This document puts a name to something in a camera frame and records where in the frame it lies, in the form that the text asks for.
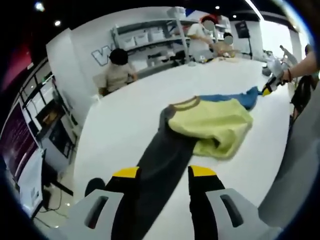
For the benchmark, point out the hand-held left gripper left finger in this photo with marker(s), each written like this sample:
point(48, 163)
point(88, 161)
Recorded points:
point(90, 215)

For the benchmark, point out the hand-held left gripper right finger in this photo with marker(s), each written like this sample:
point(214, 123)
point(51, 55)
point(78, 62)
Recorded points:
point(207, 200)

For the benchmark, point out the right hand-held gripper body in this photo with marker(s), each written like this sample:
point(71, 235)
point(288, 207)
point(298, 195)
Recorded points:
point(276, 70)

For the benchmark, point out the yellow blue grey garment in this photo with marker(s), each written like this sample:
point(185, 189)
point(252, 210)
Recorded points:
point(215, 120)

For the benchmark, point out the person's right hand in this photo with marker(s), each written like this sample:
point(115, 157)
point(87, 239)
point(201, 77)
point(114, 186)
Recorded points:
point(284, 76)

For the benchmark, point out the black oval pad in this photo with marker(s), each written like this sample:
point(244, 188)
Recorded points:
point(93, 186)

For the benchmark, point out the beige cloth pile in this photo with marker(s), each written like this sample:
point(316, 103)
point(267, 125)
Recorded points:
point(226, 59)

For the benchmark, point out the black screen on stand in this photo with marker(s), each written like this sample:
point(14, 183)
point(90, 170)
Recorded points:
point(242, 28)

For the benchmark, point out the long ceiling light strip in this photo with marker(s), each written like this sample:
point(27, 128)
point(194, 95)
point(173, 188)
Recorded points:
point(255, 10)

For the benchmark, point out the grey device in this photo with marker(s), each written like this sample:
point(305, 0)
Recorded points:
point(203, 56)

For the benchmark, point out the crumpled white paper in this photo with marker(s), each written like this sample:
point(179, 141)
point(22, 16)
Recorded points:
point(191, 64)

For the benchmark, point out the grey mesh chair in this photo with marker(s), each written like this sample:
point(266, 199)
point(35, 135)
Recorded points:
point(295, 190)

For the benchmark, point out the grey storage shelf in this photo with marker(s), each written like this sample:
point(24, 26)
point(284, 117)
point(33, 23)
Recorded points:
point(183, 37)

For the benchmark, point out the large display screen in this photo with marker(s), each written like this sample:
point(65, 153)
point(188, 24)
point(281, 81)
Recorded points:
point(17, 140)

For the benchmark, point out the cardboard box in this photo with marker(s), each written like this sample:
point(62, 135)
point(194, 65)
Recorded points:
point(49, 117)

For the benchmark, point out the row of white storage bins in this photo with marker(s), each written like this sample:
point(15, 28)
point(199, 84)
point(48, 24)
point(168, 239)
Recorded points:
point(140, 38)

